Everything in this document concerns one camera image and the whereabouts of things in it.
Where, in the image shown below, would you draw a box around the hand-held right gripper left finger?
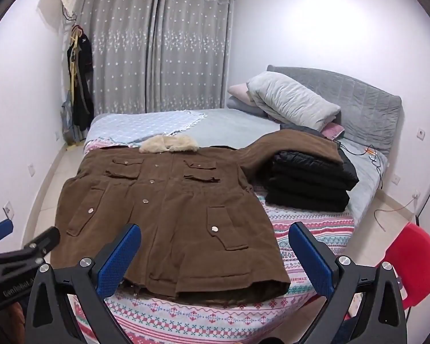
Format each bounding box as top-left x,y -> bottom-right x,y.
25,223 -> 142,344

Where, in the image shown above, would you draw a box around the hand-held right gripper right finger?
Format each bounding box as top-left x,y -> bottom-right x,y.
288,221 -> 407,344

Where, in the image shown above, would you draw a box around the brown coat with fur collar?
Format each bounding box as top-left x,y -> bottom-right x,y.
52,129 -> 345,300

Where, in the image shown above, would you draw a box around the black hanging clothes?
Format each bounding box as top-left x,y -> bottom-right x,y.
67,32 -> 94,131

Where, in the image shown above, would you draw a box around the pink green patterned knit blanket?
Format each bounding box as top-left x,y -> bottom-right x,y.
73,138 -> 355,344

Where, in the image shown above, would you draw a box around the folded black puffer jacket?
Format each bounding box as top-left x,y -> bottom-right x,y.
264,148 -> 360,212

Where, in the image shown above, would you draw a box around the red plastic chair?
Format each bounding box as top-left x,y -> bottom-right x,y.
380,222 -> 430,312

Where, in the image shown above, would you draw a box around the blue hanging bag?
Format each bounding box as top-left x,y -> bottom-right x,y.
61,91 -> 76,144

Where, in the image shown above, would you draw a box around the dark grey cloth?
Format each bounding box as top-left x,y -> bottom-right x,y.
279,124 -> 325,138

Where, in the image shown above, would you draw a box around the small pink cushion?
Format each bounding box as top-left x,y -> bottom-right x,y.
322,122 -> 345,140

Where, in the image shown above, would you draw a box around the light blue fringed blanket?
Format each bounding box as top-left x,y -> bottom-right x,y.
86,110 -> 208,147

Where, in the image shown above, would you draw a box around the grey bedsheet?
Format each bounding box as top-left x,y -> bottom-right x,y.
179,107 -> 389,219

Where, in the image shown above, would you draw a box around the grey padded headboard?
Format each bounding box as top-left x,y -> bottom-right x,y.
267,65 -> 402,155

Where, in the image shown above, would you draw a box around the large grey-white pillow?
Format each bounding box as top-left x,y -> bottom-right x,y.
247,72 -> 342,132

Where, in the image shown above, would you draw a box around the yellow coat rack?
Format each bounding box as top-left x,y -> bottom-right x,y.
62,25 -> 90,149

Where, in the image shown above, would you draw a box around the grey pillow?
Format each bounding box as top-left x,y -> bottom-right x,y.
226,95 -> 269,117

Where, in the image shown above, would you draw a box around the pink pillow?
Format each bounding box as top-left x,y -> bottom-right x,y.
228,83 -> 253,101

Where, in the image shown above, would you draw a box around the thin dark cable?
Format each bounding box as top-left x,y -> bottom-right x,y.
374,195 -> 416,232

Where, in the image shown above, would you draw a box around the black cable with controller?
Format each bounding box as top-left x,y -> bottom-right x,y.
339,142 -> 388,191

